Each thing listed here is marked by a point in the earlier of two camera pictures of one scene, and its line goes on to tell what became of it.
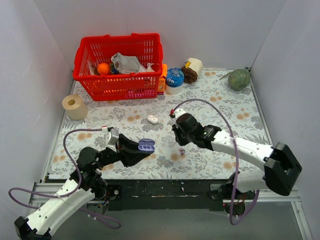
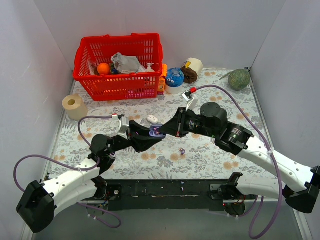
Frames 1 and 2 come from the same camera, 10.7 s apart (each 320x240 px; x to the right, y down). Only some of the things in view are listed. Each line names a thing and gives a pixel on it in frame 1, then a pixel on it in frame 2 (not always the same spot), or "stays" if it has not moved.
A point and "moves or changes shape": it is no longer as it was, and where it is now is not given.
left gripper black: [120, 150] -> [129, 135]
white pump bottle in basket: [149, 69] stays
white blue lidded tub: [174, 81] stays
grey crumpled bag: [127, 64] stays
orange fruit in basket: [103, 69] stays
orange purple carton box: [161, 88] stays
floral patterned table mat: [223, 99] stays
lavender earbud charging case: [146, 145] moves or changes shape
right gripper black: [178, 133] -> [181, 122]
